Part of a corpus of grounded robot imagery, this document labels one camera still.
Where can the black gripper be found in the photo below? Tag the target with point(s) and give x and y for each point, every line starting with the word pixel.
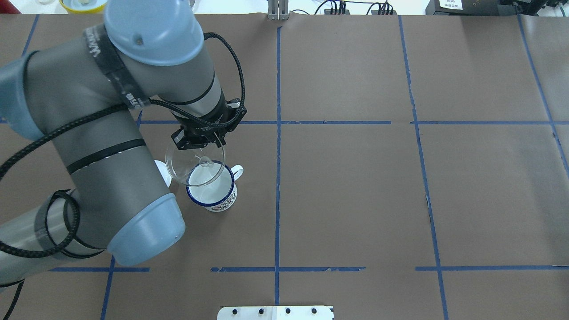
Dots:
pixel 201 128

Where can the white enamel cup lid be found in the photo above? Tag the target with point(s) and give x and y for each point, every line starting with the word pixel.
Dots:
pixel 163 169

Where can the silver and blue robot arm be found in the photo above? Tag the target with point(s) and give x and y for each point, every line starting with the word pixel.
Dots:
pixel 79 95

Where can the white enamel cup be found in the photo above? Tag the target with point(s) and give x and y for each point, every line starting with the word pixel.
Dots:
pixel 213 186

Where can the black computer box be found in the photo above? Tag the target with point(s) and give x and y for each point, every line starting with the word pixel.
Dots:
pixel 472 8

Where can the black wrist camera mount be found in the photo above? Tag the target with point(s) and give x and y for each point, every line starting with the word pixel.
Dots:
pixel 237 113

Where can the aluminium frame post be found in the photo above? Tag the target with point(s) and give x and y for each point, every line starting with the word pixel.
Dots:
pixel 278 9

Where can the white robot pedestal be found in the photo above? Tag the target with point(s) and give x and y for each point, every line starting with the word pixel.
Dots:
pixel 290 312

